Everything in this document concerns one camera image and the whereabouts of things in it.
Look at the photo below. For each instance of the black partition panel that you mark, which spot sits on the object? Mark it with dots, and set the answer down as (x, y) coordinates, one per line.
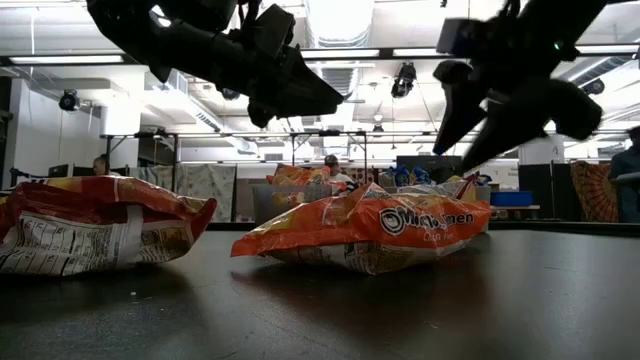
(540, 190)

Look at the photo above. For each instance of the black table mat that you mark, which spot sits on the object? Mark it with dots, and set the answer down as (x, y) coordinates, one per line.
(320, 320)

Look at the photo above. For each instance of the black screen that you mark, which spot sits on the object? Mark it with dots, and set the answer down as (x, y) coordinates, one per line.
(430, 167)

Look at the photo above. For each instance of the black ceiling spotlight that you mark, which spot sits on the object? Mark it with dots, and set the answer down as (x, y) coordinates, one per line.
(230, 94)
(402, 80)
(69, 100)
(594, 86)

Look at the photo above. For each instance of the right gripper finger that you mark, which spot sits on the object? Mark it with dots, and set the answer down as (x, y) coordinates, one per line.
(500, 135)
(457, 110)

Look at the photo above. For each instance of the orange chicken ramen packet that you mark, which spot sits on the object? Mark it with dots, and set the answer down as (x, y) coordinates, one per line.
(350, 225)
(295, 176)

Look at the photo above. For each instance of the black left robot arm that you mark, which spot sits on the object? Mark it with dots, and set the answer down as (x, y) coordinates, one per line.
(150, 30)

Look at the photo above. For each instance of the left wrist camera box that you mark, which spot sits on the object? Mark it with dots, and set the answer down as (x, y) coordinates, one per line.
(275, 30)

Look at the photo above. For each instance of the patterned grey cloth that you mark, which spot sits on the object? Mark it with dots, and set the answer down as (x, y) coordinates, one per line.
(200, 190)

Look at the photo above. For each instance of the blue soy sauce ramen packet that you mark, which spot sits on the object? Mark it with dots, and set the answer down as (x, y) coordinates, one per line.
(401, 176)
(421, 176)
(484, 179)

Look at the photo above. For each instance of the red beef ramen packet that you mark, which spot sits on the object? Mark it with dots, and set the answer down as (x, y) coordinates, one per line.
(100, 200)

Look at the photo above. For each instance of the ceiling light strip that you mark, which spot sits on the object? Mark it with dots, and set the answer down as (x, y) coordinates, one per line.
(607, 49)
(340, 53)
(65, 59)

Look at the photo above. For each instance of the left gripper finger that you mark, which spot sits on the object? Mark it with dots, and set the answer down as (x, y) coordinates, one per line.
(315, 92)
(262, 115)

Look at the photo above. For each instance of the person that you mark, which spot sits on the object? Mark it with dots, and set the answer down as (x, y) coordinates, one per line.
(101, 166)
(332, 162)
(627, 165)

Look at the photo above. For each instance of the blue storage box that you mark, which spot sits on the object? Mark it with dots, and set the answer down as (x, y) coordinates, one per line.
(510, 199)

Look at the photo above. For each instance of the silver ventilation duct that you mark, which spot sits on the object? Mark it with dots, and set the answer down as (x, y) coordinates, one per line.
(340, 25)

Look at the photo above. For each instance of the dark grey plastic bin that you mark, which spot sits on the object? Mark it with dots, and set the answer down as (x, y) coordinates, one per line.
(280, 205)

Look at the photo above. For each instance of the black metal frame table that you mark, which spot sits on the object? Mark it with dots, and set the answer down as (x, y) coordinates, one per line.
(174, 160)

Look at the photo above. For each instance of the orange patterned tapestry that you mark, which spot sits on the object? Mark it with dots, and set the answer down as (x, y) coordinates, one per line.
(595, 192)

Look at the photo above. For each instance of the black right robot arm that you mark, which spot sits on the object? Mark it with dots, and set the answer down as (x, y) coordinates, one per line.
(575, 15)

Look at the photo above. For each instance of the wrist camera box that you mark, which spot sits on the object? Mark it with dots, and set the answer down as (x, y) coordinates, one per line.
(455, 37)
(275, 30)

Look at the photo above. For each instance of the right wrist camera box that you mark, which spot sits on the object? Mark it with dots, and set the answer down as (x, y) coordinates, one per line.
(455, 37)

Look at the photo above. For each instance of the white plastic bin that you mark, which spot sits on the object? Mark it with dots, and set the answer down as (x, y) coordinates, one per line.
(482, 197)

